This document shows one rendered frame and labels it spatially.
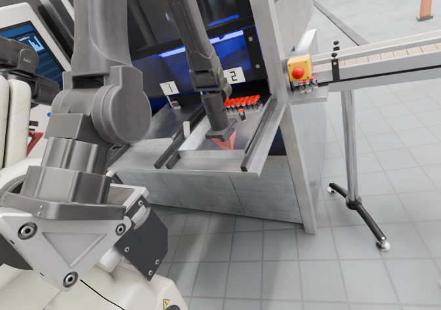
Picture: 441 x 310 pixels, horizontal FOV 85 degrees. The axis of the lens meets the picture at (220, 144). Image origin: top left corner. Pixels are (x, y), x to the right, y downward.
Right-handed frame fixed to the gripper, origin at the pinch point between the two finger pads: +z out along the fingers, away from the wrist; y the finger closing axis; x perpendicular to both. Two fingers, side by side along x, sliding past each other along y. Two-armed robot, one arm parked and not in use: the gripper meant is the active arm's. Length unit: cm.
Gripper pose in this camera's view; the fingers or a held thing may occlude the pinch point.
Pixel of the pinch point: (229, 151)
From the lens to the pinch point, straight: 75.9
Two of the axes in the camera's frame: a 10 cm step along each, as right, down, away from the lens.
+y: 4.2, -5.4, 7.3
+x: -8.6, 0.2, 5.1
